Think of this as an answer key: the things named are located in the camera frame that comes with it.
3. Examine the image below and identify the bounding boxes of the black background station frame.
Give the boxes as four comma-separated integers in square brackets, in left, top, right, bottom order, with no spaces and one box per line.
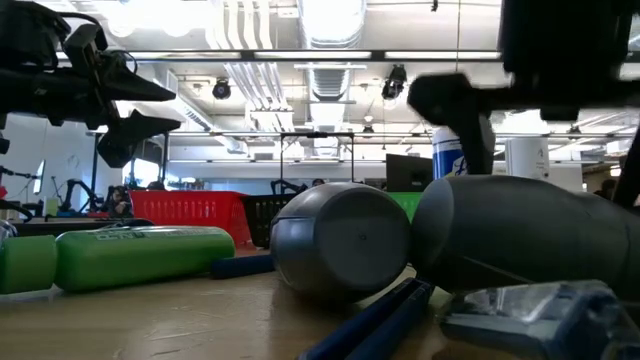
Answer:
[278,131,356,184]

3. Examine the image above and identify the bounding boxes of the white-lit background monitor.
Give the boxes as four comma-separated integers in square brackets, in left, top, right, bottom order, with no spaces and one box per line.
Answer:
[32,159,47,196]

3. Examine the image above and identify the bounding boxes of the black background table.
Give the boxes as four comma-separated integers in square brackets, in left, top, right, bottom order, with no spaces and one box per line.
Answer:
[12,217,156,238]

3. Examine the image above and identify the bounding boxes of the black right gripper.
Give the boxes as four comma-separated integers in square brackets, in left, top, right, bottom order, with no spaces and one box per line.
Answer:
[407,0,640,176]

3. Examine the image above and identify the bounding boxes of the red plastic basket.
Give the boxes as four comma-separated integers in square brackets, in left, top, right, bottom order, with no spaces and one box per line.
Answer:
[128,189,256,251]

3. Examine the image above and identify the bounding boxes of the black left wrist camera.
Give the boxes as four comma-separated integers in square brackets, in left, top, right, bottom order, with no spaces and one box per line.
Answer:
[62,22,110,76]

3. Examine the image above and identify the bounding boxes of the black screws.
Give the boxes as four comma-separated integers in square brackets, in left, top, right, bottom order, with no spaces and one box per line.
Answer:
[297,277,434,360]

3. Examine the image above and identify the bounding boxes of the green plastic basket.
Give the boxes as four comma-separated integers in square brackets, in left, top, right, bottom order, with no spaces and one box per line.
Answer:
[387,191,425,224]

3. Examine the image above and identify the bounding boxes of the white-lidded wipes canister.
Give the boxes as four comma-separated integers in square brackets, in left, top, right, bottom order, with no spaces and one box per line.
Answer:
[431,126,470,180]

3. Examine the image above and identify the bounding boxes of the black plastic basket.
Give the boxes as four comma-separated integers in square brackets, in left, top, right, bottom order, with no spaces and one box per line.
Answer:
[242,193,291,250]

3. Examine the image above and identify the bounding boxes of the green toiletry tube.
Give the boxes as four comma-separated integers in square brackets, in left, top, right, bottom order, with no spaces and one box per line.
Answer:
[0,234,58,295]
[53,225,236,293]

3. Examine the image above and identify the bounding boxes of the black computer monitor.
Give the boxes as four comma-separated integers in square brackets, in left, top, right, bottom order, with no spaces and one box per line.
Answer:
[385,153,434,194]

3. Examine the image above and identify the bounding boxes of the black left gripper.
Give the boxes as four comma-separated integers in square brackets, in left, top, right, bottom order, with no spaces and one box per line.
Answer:
[74,49,182,170]

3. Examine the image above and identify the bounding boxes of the black ceiling spotlight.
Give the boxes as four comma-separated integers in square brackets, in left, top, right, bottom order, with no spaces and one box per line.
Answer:
[380,64,408,101]
[211,77,232,101]

